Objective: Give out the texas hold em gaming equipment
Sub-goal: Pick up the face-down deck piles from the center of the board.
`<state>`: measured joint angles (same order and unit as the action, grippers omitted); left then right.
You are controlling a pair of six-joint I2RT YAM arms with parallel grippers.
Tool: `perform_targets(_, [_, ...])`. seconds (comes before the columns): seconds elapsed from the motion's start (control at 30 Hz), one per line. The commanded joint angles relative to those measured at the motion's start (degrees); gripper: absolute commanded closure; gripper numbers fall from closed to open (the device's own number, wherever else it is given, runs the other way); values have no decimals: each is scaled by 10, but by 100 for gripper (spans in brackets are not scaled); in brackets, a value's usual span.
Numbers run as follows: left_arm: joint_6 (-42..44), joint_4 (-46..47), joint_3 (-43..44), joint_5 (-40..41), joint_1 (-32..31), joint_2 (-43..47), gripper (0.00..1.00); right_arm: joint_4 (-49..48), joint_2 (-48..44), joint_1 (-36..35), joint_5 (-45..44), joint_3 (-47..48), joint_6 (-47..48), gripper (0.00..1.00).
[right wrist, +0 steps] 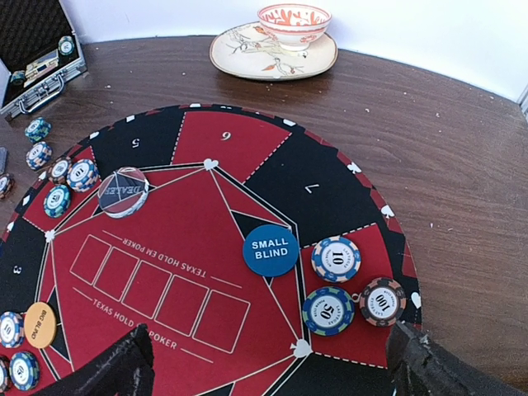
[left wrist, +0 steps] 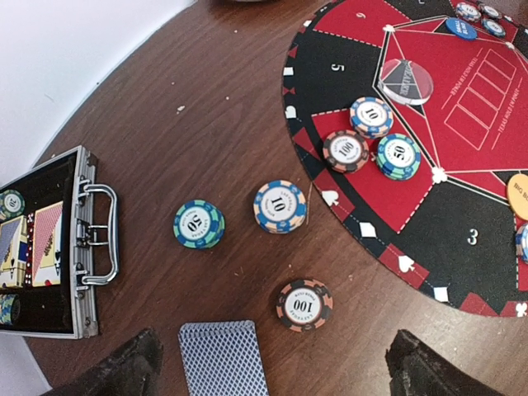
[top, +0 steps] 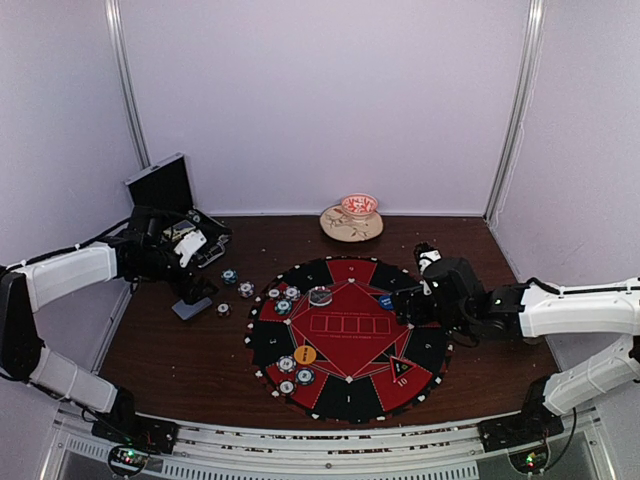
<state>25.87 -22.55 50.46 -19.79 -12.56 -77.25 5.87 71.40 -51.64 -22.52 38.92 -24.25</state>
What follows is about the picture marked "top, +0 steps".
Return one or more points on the blue small blind button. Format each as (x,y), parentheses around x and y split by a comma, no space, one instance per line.
(386,302)

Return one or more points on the cream floral ceramic plate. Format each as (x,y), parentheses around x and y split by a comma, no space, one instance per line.
(343,227)

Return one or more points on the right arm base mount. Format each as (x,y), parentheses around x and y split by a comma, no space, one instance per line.
(532,423)

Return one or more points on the blue white poker chip stack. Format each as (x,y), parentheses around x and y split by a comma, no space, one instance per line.
(246,289)

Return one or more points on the blue playing card deck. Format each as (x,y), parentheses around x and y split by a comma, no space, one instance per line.
(187,311)

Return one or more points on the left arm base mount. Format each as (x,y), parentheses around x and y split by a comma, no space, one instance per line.
(123,425)

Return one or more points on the left aluminium corner post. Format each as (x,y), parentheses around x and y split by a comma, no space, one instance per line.
(117,38)

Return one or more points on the aluminium corner post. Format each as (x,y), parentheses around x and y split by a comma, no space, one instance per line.
(117,38)
(515,128)

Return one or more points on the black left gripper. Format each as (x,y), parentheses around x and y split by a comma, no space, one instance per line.
(192,294)

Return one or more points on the clear dealer button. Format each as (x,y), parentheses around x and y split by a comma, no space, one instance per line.
(320,296)

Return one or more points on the red patterned white bowl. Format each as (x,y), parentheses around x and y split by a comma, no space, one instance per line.
(359,206)

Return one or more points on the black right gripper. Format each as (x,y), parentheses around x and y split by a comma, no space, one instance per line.
(412,296)

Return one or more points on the orange big blind button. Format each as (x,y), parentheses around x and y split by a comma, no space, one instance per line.
(305,355)

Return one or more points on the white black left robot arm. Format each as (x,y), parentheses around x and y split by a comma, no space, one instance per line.
(32,285)

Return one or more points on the right aluminium corner post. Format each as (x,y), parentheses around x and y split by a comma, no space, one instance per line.
(515,128)

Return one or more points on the black hundred chip seat two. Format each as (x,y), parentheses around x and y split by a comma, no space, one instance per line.
(287,387)

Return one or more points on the blue white chip seat four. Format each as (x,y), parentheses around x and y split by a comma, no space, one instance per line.
(292,293)

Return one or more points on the green chip seat four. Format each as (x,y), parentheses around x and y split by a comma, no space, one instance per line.
(283,307)

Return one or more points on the round red black poker mat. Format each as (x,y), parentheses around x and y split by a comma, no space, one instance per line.
(368,367)

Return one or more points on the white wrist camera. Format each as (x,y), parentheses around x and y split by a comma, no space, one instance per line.
(425,255)
(188,246)

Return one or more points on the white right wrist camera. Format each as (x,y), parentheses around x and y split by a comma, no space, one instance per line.
(425,255)

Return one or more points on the aluminium front rail frame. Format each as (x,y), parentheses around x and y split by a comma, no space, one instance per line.
(452,450)

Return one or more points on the green poker chip stack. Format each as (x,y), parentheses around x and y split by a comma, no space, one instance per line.
(229,276)

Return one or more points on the aluminium poker chip case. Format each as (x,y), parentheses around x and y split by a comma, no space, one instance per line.
(166,186)

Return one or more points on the black hundred chip seat four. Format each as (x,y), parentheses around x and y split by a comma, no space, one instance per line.
(274,294)

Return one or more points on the black red poker chip stack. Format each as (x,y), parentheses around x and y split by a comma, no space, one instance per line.
(223,309)

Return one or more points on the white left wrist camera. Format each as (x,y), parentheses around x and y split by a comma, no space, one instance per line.
(188,246)

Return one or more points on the blue white chip seat two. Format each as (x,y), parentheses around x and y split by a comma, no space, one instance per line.
(286,364)

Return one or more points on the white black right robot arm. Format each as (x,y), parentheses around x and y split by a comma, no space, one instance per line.
(536,309)

